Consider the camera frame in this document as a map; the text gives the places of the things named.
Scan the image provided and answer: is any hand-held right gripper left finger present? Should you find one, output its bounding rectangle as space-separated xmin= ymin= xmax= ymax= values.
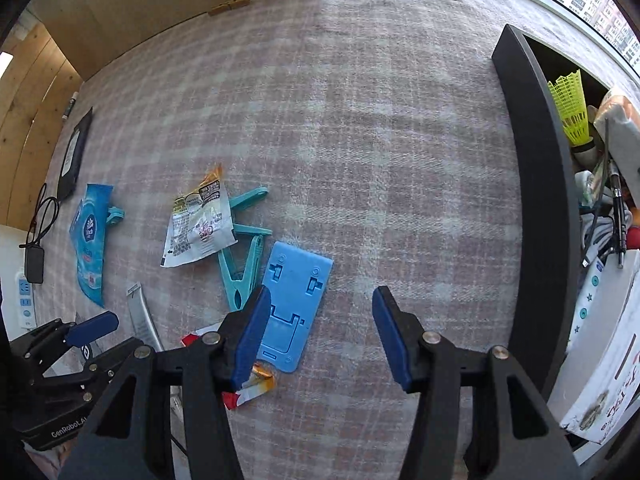
xmin=59 ymin=285 xmax=273 ymax=480

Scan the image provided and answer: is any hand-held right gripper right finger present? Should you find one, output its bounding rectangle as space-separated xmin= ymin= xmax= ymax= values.
xmin=372 ymin=286 xmax=583 ymax=480

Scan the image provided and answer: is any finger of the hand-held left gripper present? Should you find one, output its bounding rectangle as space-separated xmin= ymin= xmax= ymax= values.
xmin=10 ymin=311 xmax=120 ymax=376
xmin=30 ymin=336 xmax=147 ymax=396

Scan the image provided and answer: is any blue plastic phone stand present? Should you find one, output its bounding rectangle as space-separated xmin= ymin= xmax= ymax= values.
xmin=252 ymin=241 xmax=335 ymax=374

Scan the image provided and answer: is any black storage container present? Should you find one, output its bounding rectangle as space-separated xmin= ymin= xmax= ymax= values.
xmin=491 ymin=24 xmax=640 ymax=466

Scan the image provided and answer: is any white printed box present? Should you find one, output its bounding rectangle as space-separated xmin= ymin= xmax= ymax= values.
xmin=547 ymin=250 xmax=640 ymax=446

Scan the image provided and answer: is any white cable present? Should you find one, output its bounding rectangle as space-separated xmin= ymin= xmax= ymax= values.
xmin=580 ymin=215 xmax=621 ymax=268

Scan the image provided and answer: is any black pen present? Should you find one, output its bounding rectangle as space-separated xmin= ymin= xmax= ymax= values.
xmin=604 ymin=160 xmax=628 ymax=268

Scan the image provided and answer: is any red orange snack wrapper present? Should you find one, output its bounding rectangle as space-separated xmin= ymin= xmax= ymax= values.
xmin=180 ymin=326 xmax=277 ymax=412

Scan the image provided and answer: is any silver foil sachet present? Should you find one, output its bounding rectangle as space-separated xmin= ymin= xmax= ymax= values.
xmin=126 ymin=282 xmax=163 ymax=353

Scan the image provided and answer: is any white power strip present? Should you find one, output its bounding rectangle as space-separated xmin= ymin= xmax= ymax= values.
xmin=12 ymin=271 xmax=38 ymax=331

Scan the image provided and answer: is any blue tissue packet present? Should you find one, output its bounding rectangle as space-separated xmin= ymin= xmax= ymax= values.
xmin=68 ymin=183 xmax=115 ymax=309

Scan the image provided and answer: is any white printed snack wrapper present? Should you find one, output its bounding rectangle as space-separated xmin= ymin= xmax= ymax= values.
xmin=160 ymin=164 xmax=237 ymax=268

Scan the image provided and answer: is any black pouch with label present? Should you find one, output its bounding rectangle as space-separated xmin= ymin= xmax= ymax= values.
xmin=56 ymin=107 xmax=94 ymax=203

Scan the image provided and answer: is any white star-print packet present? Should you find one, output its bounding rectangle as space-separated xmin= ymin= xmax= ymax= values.
xmin=567 ymin=259 xmax=618 ymax=356

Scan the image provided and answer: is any pink checked tablecloth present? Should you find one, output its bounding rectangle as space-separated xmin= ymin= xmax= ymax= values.
xmin=15 ymin=0 xmax=640 ymax=480

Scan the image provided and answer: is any yellow green shuttlecock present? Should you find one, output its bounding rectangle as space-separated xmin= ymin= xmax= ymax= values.
xmin=547 ymin=69 xmax=598 ymax=161

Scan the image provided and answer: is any wooden clothespin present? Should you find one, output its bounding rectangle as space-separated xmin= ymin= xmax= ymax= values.
xmin=207 ymin=0 xmax=251 ymax=17

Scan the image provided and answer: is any large wooden board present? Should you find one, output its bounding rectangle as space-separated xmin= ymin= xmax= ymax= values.
xmin=25 ymin=0 xmax=318 ymax=81

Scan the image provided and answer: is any black charger cable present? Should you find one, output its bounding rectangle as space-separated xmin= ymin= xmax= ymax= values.
xmin=19 ymin=182 xmax=61 ymax=285

